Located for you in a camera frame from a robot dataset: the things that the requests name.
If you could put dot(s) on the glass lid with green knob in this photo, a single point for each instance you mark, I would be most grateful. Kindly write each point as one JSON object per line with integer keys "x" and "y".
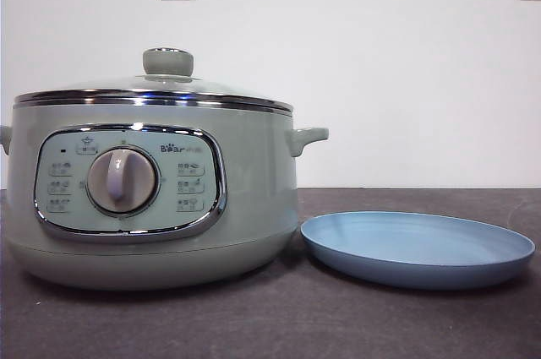
{"x": 168, "y": 64}

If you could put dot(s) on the pale green electric steamer pot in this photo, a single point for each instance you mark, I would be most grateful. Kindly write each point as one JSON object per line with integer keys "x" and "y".
{"x": 253, "y": 190}

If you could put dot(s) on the blue round plate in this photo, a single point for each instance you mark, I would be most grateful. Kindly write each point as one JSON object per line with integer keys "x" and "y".
{"x": 406, "y": 266}

